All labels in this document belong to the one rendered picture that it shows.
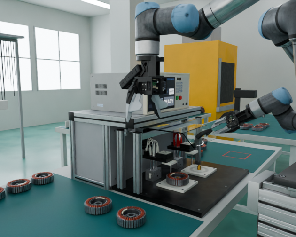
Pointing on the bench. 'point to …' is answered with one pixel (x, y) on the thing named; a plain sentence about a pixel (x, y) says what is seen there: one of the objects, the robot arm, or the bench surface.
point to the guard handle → (204, 133)
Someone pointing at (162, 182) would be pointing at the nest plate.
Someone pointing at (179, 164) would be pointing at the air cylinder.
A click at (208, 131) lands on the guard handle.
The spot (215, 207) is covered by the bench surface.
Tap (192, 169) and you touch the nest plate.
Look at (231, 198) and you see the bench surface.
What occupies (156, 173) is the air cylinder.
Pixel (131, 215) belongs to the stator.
